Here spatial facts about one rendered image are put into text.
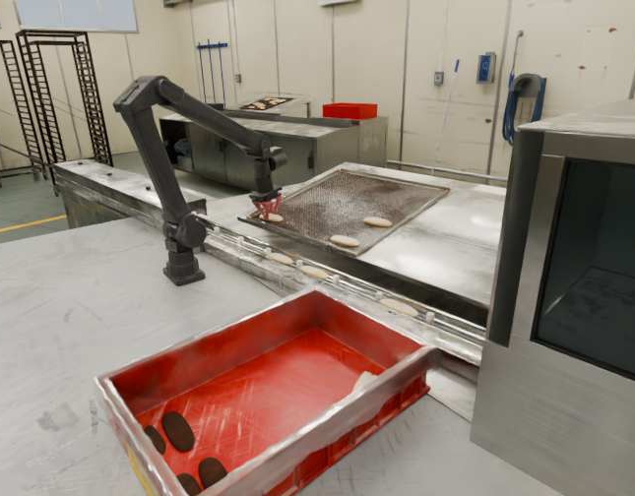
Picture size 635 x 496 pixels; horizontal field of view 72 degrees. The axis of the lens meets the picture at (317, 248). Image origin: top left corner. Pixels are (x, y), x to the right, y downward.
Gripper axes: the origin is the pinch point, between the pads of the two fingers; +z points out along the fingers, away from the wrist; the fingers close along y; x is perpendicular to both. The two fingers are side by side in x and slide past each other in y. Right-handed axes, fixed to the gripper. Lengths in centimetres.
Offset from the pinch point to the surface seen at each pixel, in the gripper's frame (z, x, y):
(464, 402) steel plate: 4, -84, -40
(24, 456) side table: -4, -34, -92
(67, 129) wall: 56, 667, 214
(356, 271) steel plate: 8.7, -38.6, -6.0
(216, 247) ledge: 1.3, 1.8, -23.4
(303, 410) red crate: 1, -63, -59
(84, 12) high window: -104, 656, 299
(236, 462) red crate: -1, -62, -73
